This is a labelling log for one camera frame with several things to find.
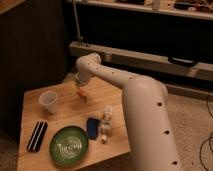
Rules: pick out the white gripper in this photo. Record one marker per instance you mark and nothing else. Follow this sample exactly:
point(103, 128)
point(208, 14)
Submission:
point(81, 81)

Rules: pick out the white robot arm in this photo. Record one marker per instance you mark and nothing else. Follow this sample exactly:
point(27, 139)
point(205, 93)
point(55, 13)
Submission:
point(144, 102)

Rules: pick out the green ceramic bowl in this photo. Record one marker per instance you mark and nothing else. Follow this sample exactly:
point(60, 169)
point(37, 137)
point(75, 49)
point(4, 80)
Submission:
point(68, 146)

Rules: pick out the clear plastic cup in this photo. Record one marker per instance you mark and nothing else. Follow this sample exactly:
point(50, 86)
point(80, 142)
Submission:
point(49, 100)

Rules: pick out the blue sponge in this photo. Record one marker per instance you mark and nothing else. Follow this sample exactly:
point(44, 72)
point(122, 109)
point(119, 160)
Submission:
point(92, 126)

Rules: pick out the small clear bottle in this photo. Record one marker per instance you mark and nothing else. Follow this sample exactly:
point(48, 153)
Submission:
point(106, 124)

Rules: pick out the wooden table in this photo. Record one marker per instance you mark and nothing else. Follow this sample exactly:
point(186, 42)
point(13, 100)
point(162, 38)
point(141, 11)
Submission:
point(72, 111)

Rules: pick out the black striped box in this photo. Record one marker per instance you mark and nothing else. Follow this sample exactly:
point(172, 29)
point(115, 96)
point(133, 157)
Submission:
point(37, 136)

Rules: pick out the metal stand pole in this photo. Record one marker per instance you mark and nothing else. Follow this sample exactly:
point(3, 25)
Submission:
point(80, 39)

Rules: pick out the long grey case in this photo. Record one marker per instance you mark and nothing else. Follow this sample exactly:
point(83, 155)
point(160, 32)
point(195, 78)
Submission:
point(147, 61)

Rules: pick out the cluttered white shelf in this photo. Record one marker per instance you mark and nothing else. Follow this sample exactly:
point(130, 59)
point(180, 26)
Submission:
point(149, 9)

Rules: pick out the black case handle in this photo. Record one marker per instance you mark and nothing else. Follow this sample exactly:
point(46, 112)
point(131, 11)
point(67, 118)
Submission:
point(185, 63)

